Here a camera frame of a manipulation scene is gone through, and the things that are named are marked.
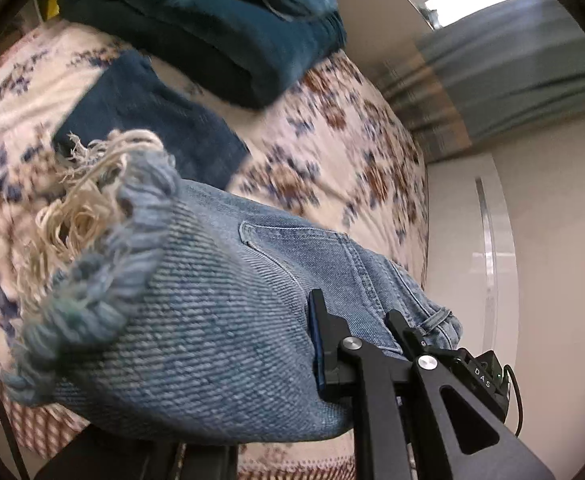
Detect white wardrobe door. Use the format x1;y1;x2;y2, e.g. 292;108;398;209
422;154;519;363

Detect long silver door handle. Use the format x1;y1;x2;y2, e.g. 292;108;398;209
473;176;499;343

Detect floral bed sheet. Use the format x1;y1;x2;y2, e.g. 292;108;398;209
0;19;430;480

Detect grey curtain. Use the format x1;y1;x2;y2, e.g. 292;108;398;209
379;0;585;163

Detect teal folded blanket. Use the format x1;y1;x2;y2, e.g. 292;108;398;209
57;0;348;110

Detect dark blue folded cloth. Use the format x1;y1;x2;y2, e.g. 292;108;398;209
51;51;252;187

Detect light blue frayed denim pants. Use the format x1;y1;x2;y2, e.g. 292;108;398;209
2;129;465;447

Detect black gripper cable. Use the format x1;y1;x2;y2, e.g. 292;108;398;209
501;364;524;437

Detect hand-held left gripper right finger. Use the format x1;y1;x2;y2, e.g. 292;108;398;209
308;289;555;480

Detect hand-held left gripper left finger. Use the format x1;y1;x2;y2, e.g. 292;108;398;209
35;422;240;480

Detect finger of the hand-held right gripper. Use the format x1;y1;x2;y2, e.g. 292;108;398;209
385;309;465;367

